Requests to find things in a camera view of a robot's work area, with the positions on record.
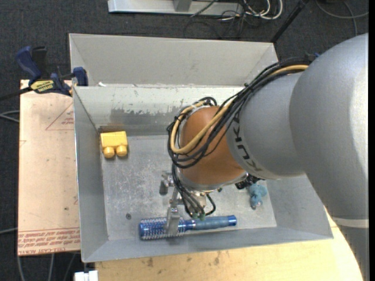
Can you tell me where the blue hairbrush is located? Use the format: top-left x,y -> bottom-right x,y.
138,214 -> 237,241

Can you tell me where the grey metal bin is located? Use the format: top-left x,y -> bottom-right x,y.
69,33 -> 334,263

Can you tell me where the light blue toy animal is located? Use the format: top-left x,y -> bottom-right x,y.
247,183 -> 268,210

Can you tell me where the yellow toy building brick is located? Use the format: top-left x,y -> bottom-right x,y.
100,131 -> 129,159

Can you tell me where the brown cardboard board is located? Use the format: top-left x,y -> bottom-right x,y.
17,79 -> 81,256

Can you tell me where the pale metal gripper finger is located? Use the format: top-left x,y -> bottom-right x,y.
165,206 -> 180,238
159,172 -> 175,196

